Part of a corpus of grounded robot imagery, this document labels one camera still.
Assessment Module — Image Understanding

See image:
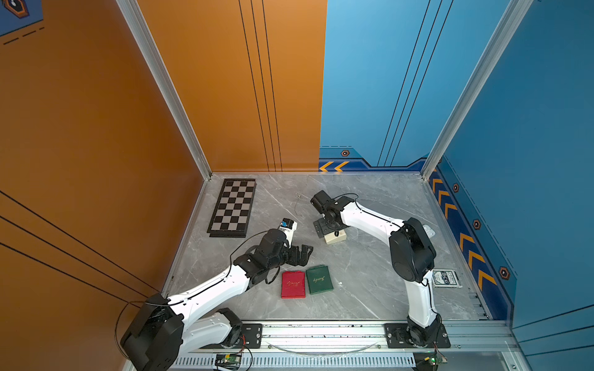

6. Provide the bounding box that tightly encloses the green booklet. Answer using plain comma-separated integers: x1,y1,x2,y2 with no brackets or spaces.
306,265,334,295

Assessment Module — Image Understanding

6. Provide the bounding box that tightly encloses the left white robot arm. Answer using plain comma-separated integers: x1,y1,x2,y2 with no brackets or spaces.
118,225,313,370

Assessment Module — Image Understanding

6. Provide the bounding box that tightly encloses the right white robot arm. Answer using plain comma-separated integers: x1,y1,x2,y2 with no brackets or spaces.
310,191,445,348

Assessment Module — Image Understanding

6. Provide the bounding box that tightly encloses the red booklet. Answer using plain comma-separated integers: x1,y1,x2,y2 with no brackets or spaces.
281,271,306,299

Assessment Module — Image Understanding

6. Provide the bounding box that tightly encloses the black white chessboard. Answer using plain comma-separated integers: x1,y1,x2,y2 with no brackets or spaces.
207,178,257,238

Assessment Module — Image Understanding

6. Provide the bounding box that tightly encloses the clear plastic earphone case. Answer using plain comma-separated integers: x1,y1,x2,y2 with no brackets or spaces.
423,225,436,238

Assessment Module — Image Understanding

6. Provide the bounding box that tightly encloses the left circuit board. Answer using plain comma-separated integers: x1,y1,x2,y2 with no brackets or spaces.
214,353,243,371

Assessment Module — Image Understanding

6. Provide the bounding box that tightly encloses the circuit board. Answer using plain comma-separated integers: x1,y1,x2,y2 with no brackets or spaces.
412,353,448,371
214,353,243,371

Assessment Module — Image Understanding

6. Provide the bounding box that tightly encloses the playing card deck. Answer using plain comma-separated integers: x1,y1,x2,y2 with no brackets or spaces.
433,269,462,288

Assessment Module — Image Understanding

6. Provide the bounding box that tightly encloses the right circuit board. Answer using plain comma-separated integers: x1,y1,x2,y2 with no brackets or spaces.
412,353,448,371

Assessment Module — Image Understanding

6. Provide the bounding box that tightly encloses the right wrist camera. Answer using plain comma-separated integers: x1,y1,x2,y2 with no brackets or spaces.
310,190,337,215

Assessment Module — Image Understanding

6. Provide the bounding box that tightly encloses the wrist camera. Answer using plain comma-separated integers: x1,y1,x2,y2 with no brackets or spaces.
278,218,298,247
310,190,337,215

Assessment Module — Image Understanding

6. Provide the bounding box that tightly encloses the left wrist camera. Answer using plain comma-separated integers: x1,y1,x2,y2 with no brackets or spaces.
278,218,298,247

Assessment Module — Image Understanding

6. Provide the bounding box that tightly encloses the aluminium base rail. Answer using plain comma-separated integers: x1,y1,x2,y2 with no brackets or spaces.
129,319,521,358

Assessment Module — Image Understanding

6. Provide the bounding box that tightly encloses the aluminium corner post right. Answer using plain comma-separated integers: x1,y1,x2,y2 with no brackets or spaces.
420,0,533,181

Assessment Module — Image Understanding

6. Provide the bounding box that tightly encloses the aluminium corner post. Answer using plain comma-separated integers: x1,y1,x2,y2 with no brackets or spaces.
420,0,533,181
116,0,212,181

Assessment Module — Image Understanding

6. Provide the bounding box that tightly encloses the aluminium corner post left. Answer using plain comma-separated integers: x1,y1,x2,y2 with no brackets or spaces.
116,0,212,181

